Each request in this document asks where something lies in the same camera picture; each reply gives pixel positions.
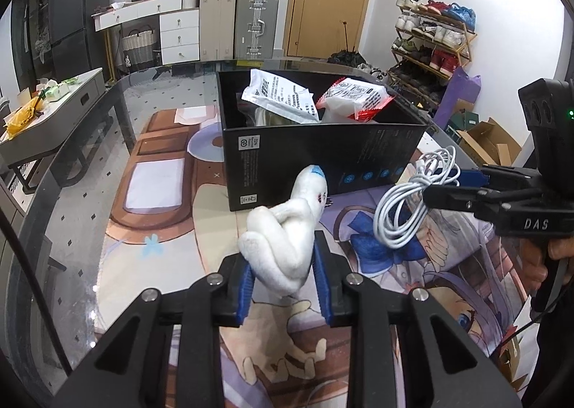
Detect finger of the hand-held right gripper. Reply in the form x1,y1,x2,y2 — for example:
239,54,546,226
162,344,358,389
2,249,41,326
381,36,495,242
424,186,494,214
457,165,541,189

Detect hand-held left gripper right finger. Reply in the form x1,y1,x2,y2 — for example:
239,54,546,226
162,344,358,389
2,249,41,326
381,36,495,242
314,231,523,408

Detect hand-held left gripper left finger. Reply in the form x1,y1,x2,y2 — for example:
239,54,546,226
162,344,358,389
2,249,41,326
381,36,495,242
51,253,254,408

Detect white cable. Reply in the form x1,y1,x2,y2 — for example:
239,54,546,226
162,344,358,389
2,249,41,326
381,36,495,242
373,146,462,250

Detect white plush toy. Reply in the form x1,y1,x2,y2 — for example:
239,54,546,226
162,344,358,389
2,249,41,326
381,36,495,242
237,165,333,299

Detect black cardboard box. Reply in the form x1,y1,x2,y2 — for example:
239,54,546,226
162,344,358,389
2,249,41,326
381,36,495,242
216,70,429,212

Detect red-trimmed bag of white cord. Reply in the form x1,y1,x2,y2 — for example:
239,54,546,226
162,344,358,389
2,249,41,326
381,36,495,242
315,77,395,123

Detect person's right hand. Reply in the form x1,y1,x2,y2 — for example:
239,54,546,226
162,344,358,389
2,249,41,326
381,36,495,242
519,235,574,301

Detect open cardboard box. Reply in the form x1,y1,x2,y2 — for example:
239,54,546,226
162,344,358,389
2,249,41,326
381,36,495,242
457,118,523,167

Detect green box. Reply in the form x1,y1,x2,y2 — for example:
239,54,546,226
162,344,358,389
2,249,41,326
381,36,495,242
448,108,478,133

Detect purple bag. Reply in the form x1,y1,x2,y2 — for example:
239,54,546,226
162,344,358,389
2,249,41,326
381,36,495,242
433,67,481,131

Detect printed cartoon desk mat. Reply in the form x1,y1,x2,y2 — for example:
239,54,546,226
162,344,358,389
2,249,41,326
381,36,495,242
96,105,534,408

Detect wooden shoe rack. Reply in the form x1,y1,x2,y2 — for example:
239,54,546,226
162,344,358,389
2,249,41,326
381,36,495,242
388,0,477,104

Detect rows of shoes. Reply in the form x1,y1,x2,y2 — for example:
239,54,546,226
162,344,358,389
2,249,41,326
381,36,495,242
363,0,477,99

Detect black umbrella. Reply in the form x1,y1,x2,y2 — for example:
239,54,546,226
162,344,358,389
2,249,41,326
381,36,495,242
327,22,368,68

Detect white printed packet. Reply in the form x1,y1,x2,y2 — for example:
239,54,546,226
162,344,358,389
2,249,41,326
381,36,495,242
241,68,321,124

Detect wooden door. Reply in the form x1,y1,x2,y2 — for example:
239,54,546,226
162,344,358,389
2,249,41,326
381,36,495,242
284,0,380,58

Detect grey coffee table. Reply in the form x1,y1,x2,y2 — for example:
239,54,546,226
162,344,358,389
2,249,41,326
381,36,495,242
0,67,106,191

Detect silver suitcase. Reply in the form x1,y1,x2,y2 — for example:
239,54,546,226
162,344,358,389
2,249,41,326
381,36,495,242
234,0,279,60

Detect white dresser with drawers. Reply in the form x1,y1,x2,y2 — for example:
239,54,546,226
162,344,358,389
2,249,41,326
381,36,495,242
92,0,200,72

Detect wicker basket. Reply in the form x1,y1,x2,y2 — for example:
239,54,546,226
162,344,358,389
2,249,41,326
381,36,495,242
122,29,157,68

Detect beige suitcase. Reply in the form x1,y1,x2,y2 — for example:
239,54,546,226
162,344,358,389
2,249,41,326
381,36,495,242
199,0,237,61

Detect green and white packets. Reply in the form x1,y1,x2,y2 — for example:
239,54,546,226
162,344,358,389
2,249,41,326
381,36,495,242
38,79,79,101

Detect yellow plastic bag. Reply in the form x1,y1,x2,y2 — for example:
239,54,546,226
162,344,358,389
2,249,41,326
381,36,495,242
2,96,46,137

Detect dark grey fridge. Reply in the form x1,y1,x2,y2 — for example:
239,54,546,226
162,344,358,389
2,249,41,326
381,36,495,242
48,0,113,77

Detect dark glass cabinet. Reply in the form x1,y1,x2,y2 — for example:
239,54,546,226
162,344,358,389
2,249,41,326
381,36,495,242
11,0,55,86

